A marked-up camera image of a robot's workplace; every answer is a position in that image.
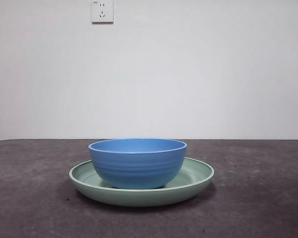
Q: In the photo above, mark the blue ribbed bowl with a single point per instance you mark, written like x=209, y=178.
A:
x=136, y=166

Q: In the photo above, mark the green round plate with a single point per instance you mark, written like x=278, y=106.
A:
x=139, y=198

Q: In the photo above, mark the white wall socket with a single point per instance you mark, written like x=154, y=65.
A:
x=102, y=12

